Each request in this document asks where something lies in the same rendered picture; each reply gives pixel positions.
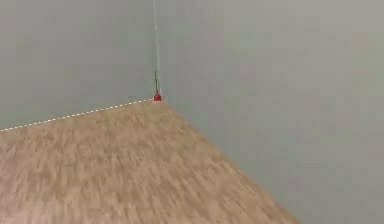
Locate red plunger with wooden handle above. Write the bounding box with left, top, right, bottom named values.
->
left=152, top=69, right=163, bottom=102

